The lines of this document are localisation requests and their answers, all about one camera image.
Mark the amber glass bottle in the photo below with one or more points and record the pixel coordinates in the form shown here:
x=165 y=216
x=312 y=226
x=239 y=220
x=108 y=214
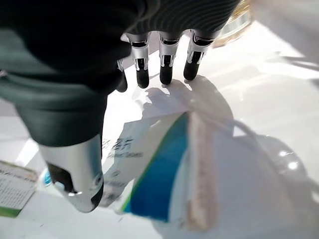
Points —
x=236 y=22

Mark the white green medicine box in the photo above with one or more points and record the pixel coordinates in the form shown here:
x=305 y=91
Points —
x=15 y=189

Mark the clear plastic infusion tubing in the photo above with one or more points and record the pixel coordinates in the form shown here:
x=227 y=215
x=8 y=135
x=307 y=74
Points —
x=286 y=159

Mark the clear plastic packet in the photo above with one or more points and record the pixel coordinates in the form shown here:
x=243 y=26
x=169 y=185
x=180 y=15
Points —
x=162 y=174

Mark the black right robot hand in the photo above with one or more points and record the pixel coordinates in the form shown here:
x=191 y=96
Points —
x=62 y=62

